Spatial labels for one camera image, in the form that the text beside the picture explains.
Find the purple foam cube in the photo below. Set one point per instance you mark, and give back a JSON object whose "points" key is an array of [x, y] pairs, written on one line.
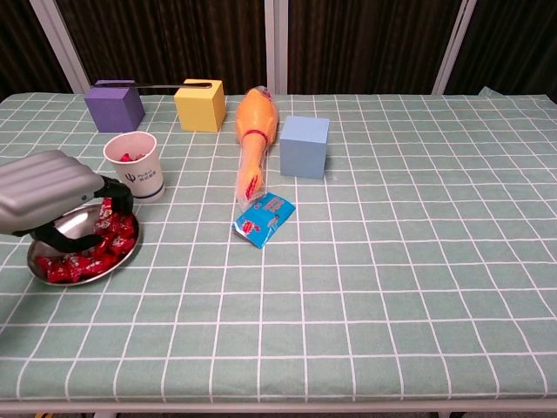
{"points": [[113, 111]]}

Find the white partition frame post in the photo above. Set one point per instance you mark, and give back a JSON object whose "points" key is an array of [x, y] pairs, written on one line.
{"points": [[276, 43], [58, 39], [453, 43]]}

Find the orange rubber chicken toy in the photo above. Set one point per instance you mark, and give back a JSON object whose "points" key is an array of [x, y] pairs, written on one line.
{"points": [[257, 117]]}

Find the yellow foam cube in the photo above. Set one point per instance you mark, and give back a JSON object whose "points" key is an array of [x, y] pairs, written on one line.
{"points": [[198, 111]]}

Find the green checked tablecloth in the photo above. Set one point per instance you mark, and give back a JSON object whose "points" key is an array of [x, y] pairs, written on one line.
{"points": [[391, 261]]}

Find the white table frame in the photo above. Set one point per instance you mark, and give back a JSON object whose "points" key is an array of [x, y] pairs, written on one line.
{"points": [[278, 408]]}

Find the light blue foam cube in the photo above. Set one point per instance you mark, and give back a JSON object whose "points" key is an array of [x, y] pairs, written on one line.
{"points": [[302, 152]]}

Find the round stainless steel plate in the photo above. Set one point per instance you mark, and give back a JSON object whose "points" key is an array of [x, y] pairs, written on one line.
{"points": [[76, 222]]}

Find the white paper cup blue logo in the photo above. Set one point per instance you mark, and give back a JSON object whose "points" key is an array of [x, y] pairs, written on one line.
{"points": [[141, 178]]}

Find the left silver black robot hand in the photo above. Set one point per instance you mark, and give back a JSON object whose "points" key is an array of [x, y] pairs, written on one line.
{"points": [[43, 187]]}

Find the blue snack packet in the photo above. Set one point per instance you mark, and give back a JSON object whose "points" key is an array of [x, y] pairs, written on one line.
{"points": [[261, 220]]}

